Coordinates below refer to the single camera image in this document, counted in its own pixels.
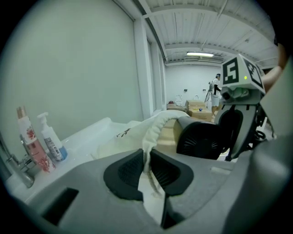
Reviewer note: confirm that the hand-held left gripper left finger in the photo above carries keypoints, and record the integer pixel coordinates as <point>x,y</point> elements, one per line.
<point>91,194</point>

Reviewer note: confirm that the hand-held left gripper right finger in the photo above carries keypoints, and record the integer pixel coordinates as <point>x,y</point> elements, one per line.
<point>217,194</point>

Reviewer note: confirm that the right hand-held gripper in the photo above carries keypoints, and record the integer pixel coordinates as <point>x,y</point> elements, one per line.
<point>238,75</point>

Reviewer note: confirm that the cream cloth bag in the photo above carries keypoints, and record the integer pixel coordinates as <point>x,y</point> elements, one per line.
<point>137,134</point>

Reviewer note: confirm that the person's right forearm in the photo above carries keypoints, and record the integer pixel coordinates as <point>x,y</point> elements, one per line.
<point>272,75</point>

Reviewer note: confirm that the large cardboard box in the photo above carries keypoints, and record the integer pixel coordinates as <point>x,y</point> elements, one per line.
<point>201,116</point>

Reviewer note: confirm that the flat cardboard box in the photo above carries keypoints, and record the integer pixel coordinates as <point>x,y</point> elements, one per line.
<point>194,104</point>

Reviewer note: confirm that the small white toilet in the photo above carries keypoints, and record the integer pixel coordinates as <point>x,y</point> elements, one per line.
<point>196,97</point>

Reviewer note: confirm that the white vanity sink cabinet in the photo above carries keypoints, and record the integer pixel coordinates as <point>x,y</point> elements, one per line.
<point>80,141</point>

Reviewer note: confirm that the white toilet open lid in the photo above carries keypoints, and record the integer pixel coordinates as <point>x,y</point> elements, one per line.
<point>179,99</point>

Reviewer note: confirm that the cardboard box with scoop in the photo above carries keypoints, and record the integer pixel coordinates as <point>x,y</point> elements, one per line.
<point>176,107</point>

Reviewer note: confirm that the white pump bottle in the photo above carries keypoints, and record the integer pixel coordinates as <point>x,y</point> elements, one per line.
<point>51,141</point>

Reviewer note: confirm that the pink floral bottle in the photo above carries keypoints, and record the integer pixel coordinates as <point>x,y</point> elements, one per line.
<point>34,146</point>

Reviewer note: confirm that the chrome faucet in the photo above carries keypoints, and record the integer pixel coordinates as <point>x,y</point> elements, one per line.
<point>20,169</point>

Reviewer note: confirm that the ceiling light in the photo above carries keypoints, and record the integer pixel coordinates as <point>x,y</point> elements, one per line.
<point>200,54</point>

